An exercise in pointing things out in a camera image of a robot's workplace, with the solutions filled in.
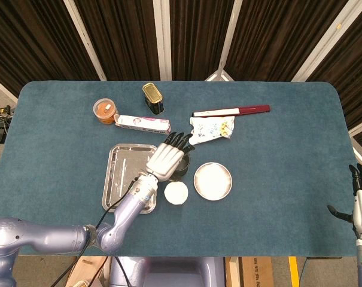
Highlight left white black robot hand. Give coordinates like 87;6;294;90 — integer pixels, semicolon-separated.
145;131;196;182

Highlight black cup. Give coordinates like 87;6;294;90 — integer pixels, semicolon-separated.
168;150;191;182

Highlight white pink toothpaste box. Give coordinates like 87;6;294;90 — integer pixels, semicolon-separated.
113;114;172;135

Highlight rectangular steel tray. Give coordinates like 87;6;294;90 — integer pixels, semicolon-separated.
101;143;158;215

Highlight round steel plate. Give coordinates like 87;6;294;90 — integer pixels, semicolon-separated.
193;161;233;201

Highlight white printed snack bag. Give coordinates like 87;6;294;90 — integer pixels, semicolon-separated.
188;115;236;146

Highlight black gold tin can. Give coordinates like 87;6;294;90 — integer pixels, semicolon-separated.
142;83;165;115

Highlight clear jar orange contents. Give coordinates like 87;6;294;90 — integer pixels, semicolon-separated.
93;98;117;124

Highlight dark red sleeved chopsticks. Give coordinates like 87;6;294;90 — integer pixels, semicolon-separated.
192;104;271;118

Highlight blue felt table cover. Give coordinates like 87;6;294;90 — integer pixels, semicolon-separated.
0;80;362;258

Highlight silver robot torso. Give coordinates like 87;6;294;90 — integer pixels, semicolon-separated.
108;256;226;287

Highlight brown cardboard box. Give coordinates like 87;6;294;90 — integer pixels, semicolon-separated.
242;257;274;287

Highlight dark brown pleated curtain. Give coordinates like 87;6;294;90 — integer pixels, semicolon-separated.
0;0;362;156

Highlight light wooden board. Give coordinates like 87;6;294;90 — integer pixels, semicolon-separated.
65;256;110;287

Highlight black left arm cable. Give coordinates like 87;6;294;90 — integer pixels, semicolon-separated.
50;176;139;287

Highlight white frame post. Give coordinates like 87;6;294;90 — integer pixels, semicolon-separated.
204;0;244;82
291;0;358;83
153;0;173;81
63;0;107;81

